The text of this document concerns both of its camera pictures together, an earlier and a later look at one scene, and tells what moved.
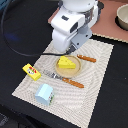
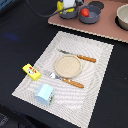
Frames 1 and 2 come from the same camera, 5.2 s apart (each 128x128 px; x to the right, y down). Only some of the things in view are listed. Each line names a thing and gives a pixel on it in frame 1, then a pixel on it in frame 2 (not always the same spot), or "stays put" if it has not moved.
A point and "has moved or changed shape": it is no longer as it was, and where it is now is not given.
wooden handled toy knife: (86, 58) stays put
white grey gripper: (71, 30) -> (68, 4)
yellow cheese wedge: (65, 63) has moved or changed shape
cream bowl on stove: (122, 16) stays put
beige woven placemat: (69, 84) stays put
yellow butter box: (31, 71) stays put
